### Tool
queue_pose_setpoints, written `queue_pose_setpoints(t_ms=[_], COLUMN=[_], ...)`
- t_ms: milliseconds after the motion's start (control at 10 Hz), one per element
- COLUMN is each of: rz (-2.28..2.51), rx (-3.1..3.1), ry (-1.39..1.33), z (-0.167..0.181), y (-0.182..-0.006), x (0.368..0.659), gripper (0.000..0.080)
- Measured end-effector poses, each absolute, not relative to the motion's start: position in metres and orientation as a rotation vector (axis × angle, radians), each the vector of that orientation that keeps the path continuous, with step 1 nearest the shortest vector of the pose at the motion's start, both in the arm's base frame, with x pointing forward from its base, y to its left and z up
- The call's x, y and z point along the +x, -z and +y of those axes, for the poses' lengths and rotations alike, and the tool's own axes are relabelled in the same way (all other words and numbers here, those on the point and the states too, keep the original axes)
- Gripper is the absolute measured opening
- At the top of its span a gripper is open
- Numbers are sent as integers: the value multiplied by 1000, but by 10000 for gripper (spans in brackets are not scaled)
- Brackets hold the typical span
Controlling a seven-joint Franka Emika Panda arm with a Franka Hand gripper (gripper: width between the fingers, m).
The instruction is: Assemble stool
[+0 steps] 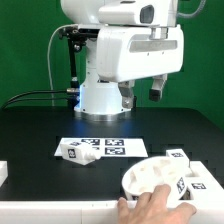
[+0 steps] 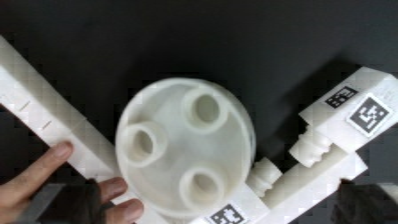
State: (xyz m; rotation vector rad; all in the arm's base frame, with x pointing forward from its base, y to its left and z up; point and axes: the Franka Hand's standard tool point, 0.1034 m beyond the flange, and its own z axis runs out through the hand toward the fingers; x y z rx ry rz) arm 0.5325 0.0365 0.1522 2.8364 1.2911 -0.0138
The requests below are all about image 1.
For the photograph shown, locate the white marker sheet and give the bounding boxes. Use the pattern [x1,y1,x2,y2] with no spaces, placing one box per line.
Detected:
[55,138,148,158]

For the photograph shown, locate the white L-shaped fence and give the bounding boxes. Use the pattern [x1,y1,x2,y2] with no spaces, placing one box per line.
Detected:
[0,161,224,224]

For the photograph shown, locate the black cables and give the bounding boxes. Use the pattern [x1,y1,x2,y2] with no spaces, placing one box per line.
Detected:
[1,87,81,110]

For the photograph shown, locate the white round stool seat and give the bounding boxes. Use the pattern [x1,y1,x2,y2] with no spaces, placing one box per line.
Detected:
[122,156,187,201]

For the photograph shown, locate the black camera stand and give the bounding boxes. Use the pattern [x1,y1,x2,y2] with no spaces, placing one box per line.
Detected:
[59,25,99,108]

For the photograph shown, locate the white cable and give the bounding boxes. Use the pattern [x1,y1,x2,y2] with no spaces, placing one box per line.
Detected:
[46,25,73,108]

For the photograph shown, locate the human hand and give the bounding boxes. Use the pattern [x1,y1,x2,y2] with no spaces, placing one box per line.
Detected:
[117,184,196,224]

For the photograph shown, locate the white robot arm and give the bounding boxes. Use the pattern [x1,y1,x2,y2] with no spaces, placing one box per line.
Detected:
[60,0,184,120]

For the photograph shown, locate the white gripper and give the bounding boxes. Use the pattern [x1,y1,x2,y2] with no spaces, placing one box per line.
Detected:
[96,26,184,109]

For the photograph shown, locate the white left fence block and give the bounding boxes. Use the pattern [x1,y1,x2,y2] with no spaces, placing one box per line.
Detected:
[0,161,8,187]

